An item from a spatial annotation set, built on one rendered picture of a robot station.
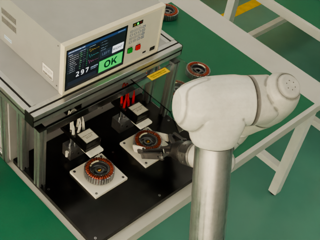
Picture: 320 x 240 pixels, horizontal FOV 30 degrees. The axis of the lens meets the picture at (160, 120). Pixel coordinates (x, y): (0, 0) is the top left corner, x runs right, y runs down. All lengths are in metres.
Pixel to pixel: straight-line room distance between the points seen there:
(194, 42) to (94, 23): 1.04
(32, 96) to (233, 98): 0.77
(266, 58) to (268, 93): 1.46
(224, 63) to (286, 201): 0.92
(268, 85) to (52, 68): 0.77
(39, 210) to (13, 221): 0.10
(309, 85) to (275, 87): 1.40
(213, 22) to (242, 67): 0.37
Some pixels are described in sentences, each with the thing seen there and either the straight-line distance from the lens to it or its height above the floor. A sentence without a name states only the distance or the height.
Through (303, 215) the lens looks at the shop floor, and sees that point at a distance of 3.33.
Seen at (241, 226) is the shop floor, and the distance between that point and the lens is 3.16.
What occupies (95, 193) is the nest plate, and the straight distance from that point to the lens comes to 2.14.
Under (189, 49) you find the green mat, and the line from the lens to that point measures 2.88.
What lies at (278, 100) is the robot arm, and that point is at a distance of 1.50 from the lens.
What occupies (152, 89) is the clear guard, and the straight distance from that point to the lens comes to 2.13.
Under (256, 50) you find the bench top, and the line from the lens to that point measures 2.99.
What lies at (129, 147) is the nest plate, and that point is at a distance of 2.30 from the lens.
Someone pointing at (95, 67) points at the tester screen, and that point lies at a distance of 2.01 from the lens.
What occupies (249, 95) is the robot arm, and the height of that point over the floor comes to 1.52.
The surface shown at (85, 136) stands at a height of 0.92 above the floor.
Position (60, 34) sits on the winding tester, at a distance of 1.91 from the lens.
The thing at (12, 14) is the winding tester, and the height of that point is 1.27.
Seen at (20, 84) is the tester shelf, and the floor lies 1.11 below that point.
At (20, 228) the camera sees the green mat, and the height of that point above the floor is 0.75.
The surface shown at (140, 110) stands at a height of 0.92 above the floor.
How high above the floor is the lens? 2.46
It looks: 44 degrees down
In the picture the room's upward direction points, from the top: 12 degrees clockwise
